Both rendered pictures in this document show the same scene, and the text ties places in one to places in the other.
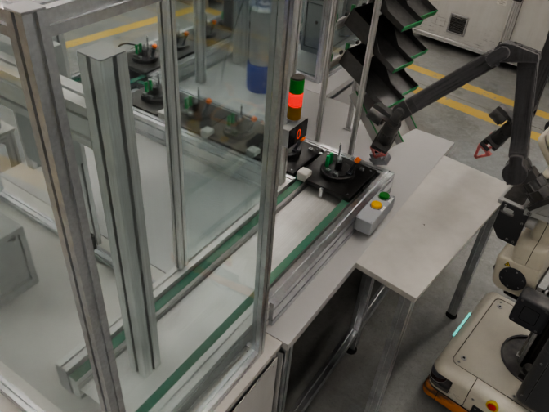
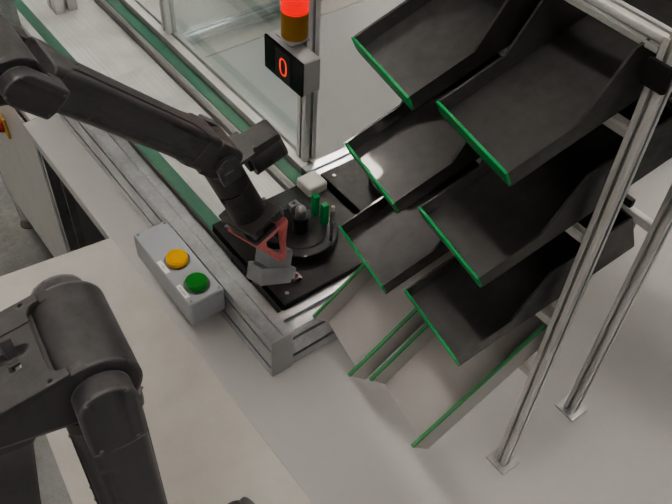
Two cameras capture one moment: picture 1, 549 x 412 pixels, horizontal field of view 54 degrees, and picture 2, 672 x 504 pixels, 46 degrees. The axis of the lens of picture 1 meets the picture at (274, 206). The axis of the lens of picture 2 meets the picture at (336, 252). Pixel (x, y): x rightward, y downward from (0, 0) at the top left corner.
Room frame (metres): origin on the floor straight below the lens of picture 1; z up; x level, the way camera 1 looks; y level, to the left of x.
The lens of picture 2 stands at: (2.19, -1.19, 2.04)
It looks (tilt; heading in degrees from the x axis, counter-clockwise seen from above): 47 degrees down; 109
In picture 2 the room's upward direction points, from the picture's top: 4 degrees clockwise
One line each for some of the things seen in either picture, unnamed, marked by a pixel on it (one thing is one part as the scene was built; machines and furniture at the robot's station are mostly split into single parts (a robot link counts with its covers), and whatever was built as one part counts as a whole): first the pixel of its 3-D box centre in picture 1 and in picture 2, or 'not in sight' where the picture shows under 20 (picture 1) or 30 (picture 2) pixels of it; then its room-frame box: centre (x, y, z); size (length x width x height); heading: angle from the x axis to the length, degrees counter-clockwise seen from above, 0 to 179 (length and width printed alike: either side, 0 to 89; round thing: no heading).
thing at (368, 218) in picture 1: (374, 212); (178, 270); (1.61, -0.38, 0.93); 0.21 x 0.07 x 0.06; 149
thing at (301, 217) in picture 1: (291, 219); (228, 167); (1.55, -0.07, 0.91); 0.84 x 0.28 x 0.10; 149
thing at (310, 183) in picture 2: (304, 174); (312, 186); (1.76, -0.11, 0.97); 0.05 x 0.05 x 0.04; 59
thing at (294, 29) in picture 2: (294, 110); (294, 22); (1.69, -0.04, 1.28); 0.05 x 0.05 x 0.05
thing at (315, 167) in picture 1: (336, 174); (300, 239); (1.79, -0.24, 0.96); 0.24 x 0.24 x 0.02; 59
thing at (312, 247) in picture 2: (337, 171); (300, 232); (1.79, -0.24, 0.98); 0.14 x 0.14 x 0.02
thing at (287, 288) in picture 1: (335, 235); (159, 205); (1.48, -0.23, 0.91); 0.89 x 0.06 x 0.11; 149
